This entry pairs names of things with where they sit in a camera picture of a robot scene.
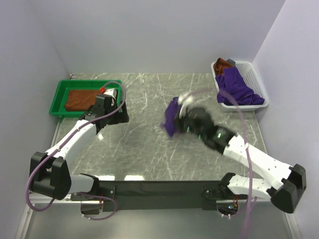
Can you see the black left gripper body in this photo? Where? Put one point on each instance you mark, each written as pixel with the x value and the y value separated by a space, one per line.
pixel 111 119

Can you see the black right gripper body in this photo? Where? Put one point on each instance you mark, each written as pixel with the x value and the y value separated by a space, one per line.
pixel 184 126

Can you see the brown towel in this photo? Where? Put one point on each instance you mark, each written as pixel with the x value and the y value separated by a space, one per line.
pixel 220 65
pixel 80 100

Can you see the purple towel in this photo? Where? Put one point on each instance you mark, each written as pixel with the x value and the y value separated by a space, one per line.
pixel 233 83
pixel 171 112

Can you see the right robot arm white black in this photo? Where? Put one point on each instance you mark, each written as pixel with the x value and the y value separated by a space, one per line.
pixel 281 183

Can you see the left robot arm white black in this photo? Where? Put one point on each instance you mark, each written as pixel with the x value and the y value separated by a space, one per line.
pixel 49 171

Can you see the green plastic tray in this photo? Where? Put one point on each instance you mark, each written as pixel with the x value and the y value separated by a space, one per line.
pixel 60 98

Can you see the purple towel in basket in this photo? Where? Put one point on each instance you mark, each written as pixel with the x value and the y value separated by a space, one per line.
pixel 233 83

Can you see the brown towel in basket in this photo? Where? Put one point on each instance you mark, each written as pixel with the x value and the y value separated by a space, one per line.
pixel 220 65

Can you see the grey towel in basket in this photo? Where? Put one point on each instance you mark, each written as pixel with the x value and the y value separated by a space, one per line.
pixel 231 62

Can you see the white plastic basket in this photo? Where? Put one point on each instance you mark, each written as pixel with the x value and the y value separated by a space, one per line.
pixel 251 78

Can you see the black base bar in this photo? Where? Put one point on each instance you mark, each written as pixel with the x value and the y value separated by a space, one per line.
pixel 155 195

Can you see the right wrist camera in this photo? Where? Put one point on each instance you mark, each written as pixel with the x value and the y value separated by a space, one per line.
pixel 185 102

